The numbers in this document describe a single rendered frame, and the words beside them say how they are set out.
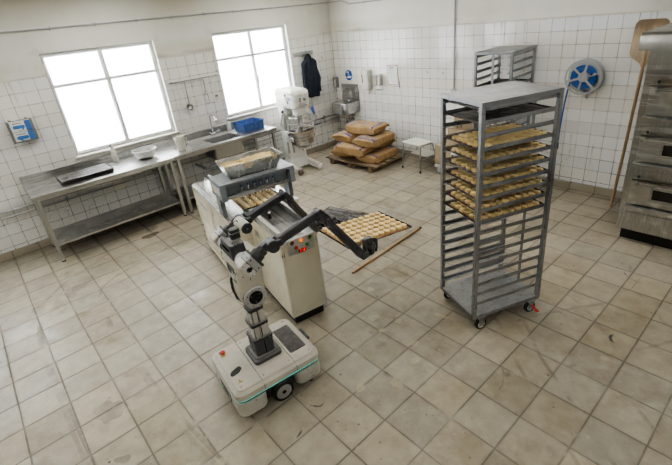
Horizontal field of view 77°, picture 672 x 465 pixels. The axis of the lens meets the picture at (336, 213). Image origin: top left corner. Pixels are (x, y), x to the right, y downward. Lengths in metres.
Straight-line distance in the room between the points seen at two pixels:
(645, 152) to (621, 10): 1.72
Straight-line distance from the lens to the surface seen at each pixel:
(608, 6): 5.93
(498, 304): 3.76
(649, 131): 4.83
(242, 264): 2.52
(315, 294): 3.76
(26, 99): 6.54
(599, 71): 5.85
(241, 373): 3.17
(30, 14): 6.57
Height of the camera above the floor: 2.41
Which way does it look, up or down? 25 degrees down
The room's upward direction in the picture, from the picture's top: 7 degrees counter-clockwise
